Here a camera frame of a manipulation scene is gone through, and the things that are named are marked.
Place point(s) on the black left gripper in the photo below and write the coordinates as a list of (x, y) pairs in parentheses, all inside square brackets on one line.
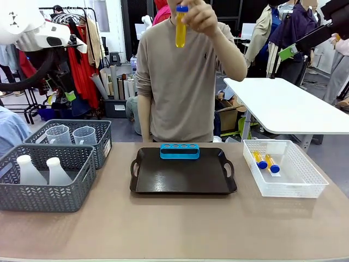
[(58, 80)]

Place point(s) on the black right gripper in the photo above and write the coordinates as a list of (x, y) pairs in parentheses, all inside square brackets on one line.
[(339, 13)]

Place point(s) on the clear measuring cup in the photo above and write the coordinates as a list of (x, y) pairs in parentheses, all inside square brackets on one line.
[(85, 136), (58, 135)]

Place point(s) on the white conical flask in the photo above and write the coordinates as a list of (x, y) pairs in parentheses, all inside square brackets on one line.
[(58, 174), (28, 172)]

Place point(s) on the yellow tube blue cap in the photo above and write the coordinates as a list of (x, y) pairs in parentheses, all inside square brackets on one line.
[(180, 32), (272, 163), (258, 159)]

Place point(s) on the person's right forearm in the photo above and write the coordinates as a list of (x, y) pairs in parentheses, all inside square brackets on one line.
[(144, 120)]

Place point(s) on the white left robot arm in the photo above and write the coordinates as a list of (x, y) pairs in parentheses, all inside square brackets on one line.
[(24, 24)]

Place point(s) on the person's left forearm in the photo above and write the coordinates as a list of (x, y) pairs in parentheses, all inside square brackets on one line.
[(231, 60)]

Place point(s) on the person's left hand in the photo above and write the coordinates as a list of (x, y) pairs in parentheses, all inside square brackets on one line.
[(204, 17)]

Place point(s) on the red hanging dress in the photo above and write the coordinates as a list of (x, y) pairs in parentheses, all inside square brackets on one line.
[(83, 76)]

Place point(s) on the mannequin with navy jacket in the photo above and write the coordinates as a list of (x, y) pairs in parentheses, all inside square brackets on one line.
[(294, 27)]

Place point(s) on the white paper roll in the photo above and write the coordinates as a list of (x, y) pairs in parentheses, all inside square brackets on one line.
[(99, 86)]

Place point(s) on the mannequin with beige coat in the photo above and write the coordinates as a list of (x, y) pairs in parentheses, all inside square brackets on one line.
[(261, 35)]

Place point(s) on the gray paper roll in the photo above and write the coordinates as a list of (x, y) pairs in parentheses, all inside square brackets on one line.
[(114, 82)]

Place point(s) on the black storage crate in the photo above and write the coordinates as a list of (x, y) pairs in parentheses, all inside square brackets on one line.
[(115, 107)]

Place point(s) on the gray basket with label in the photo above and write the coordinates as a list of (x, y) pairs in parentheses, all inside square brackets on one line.
[(102, 136)]

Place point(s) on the white background table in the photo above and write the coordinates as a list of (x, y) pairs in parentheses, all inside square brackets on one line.
[(286, 103)]

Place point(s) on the red hanging jacket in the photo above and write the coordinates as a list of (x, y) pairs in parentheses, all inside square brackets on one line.
[(27, 65)]

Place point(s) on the person in gray trousers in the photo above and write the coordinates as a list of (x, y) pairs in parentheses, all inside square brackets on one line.
[(338, 73)]

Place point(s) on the black step stool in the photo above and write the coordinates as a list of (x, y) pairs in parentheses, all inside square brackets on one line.
[(115, 58)]

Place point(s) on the crouching person gray clothes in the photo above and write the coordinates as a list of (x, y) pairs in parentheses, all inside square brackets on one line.
[(133, 112)]

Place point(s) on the person in blue shirt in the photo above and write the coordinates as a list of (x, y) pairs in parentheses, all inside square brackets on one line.
[(12, 131)]

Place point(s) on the black clothes rack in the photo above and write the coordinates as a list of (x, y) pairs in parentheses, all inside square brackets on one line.
[(90, 12)]

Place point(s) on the cardboard box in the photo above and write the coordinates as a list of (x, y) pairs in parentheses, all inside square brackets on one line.
[(229, 117)]

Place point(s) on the person in beige sweater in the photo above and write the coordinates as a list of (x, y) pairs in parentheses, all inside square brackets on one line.
[(177, 95)]

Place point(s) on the gray basket large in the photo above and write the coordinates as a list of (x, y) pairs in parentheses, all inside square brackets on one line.
[(41, 199)]

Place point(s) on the blue test tube rack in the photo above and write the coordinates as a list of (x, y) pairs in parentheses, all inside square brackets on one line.
[(178, 155)]

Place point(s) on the black serving tray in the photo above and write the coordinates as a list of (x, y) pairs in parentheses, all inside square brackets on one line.
[(177, 176)]

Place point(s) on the white perforated plastic basket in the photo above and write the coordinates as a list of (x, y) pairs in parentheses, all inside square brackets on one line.
[(300, 189)]

